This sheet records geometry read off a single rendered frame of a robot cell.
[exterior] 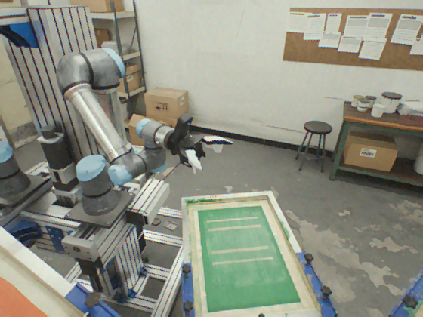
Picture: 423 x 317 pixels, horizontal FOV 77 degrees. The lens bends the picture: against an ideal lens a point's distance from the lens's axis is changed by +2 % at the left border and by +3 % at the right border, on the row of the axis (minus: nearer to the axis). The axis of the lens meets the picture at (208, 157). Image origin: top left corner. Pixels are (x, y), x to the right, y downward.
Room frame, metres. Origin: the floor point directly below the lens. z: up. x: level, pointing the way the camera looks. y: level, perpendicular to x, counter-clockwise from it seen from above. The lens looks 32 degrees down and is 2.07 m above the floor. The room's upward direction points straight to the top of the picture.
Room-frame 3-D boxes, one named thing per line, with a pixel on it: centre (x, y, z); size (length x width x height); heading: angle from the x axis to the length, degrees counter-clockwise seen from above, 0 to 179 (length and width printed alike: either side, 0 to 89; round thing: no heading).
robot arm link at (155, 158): (0.83, 0.21, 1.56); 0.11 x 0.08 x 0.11; 141
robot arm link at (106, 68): (1.02, 0.40, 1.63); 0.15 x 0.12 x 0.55; 141
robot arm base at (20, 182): (1.04, 0.97, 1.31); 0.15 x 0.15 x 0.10
